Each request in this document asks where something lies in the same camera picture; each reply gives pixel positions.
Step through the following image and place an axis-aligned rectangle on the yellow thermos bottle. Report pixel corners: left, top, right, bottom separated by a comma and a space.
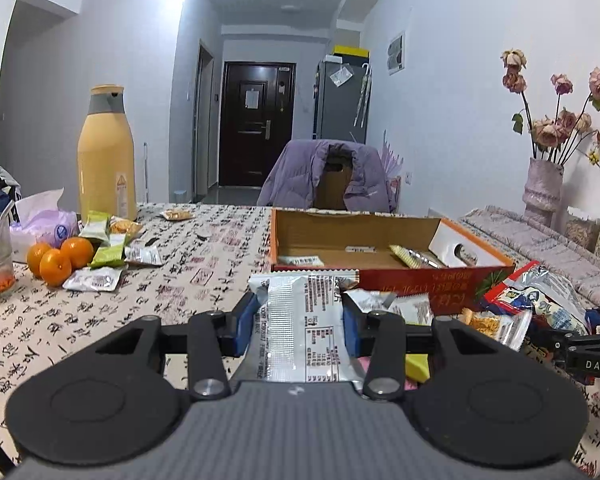
77, 85, 137, 222

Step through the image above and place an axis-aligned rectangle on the purple jacket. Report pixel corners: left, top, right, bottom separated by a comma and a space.
256, 139, 398, 213

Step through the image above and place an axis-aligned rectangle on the red cardboard box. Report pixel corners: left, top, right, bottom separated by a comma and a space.
269, 208, 517, 312

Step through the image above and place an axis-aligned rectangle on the framed wall panel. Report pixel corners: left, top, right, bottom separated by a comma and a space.
386, 30, 407, 77

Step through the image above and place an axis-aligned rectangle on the dried rose bouquet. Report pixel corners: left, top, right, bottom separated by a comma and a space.
500, 49, 600, 166

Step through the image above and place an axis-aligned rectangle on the wooden chair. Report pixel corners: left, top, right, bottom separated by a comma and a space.
314, 152, 353, 209

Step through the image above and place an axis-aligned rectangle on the silver printed snack packet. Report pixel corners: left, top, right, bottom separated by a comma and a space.
248, 269, 368, 383

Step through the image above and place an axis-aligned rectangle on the purple tissue pack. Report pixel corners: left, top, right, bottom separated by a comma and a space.
9, 188, 81, 251

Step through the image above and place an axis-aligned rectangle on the white grey-print snack packet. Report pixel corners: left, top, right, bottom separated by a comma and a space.
390, 294, 436, 327

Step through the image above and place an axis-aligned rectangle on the grey refrigerator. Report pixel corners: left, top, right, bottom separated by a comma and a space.
313, 57, 372, 146

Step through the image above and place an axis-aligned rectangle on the glass storage jar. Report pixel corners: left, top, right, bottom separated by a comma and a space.
564, 206, 600, 253

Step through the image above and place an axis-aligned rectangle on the grey interior door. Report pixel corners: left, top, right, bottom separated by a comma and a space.
194, 45, 216, 198

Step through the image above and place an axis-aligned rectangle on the quilted blanket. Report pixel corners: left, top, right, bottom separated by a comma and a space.
457, 205, 600, 311

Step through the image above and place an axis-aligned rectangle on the dark entrance door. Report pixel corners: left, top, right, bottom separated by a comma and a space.
218, 61, 297, 188

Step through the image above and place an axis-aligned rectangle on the flat white labelled packet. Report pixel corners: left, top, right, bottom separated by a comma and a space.
278, 255, 325, 268

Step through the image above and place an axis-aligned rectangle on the pink wall decoration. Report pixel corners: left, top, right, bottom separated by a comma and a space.
381, 132, 406, 181

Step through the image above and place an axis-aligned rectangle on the orange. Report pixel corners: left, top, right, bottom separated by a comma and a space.
60, 236, 95, 269
39, 249, 73, 288
26, 243, 53, 277

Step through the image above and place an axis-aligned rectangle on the silver red snack packet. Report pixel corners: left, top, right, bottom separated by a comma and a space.
510, 260, 588, 306

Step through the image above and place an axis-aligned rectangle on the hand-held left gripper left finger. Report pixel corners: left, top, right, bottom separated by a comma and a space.
94, 291, 259, 402

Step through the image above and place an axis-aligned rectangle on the folded umbrella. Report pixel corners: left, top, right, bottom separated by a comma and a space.
354, 64, 372, 128

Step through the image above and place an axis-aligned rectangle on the pink ribbed vase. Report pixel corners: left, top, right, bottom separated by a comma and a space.
522, 157, 565, 228

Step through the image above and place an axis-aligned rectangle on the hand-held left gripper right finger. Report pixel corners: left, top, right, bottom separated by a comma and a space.
341, 291, 523, 402

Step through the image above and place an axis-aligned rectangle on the green snack packet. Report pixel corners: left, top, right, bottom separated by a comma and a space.
90, 234, 131, 268
78, 210, 112, 241

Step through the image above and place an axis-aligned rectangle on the red blue snack packet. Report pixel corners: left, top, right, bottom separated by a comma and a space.
481, 280, 591, 336

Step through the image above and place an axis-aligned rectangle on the clear orange cracker packet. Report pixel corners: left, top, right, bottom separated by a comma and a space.
460, 307, 533, 352

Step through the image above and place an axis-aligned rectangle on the yellow striped snack packet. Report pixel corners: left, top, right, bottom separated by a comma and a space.
389, 244, 446, 270

